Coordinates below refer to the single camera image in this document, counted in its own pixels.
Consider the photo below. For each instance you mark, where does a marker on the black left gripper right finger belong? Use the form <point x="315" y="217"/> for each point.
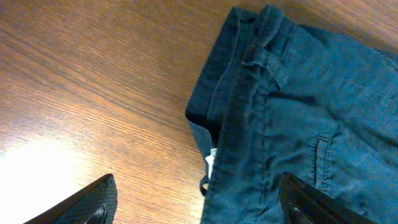
<point x="301" y="204"/>

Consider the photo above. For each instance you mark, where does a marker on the dark navy blue shorts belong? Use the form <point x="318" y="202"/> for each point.
<point x="275" y="96"/>

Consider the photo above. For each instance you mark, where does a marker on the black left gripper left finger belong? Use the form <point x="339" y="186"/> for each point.
<point x="95" y="204"/>

